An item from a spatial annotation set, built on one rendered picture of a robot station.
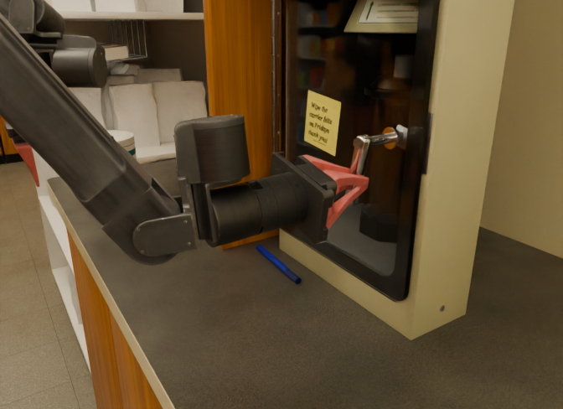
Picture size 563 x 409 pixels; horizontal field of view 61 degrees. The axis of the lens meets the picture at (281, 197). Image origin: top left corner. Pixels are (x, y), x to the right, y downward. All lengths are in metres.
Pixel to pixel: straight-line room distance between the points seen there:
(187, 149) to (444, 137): 0.29
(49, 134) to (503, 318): 0.61
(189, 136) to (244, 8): 0.40
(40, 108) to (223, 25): 0.41
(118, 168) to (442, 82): 0.34
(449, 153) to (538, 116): 0.42
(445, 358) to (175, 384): 0.33
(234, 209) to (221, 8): 0.41
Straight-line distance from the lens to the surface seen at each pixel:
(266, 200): 0.47
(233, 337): 0.65
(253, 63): 0.82
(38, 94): 0.45
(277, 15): 0.76
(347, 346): 0.64
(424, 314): 0.66
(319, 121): 0.68
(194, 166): 0.46
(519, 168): 1.01
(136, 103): 1.70
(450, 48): 0.55
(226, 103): 0.80
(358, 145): 0.54
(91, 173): 0.45
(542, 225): 1.01
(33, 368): 2.30
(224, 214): 0.46
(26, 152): 0.80
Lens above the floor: 1.33
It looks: 20 degrees down
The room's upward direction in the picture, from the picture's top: straight up
